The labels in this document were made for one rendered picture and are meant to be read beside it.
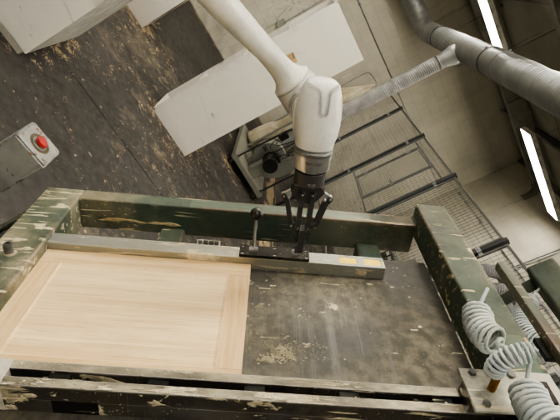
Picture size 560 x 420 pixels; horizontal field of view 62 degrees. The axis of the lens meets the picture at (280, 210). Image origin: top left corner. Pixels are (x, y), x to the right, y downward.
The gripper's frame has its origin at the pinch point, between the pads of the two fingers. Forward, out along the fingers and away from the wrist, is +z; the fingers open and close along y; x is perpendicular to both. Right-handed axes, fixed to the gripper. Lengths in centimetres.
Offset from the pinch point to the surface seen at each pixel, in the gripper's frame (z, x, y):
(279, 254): 10.4, 7.3, -4.6
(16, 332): 14, -25, -63
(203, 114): 91, 357, -73
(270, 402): 8.4, -43.6, -6.6
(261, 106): 77, 356, -16
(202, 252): 11.4, 6.7, -26.2
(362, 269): 12.5, 5.9, 19.5
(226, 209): 10.5, 30.4, -21.9
